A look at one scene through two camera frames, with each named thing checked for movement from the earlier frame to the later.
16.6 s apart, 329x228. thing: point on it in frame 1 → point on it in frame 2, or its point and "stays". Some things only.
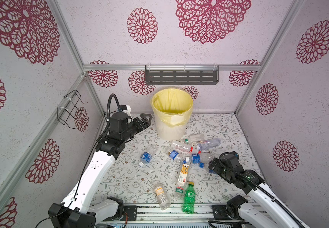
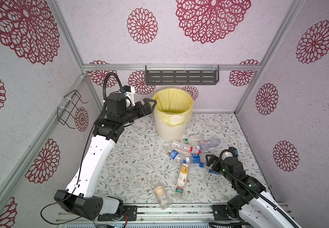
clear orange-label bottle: (161, 195) stays
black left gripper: (146, 123) → (141, 108)
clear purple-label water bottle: (208, 144) stays
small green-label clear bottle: (179, 193) stays
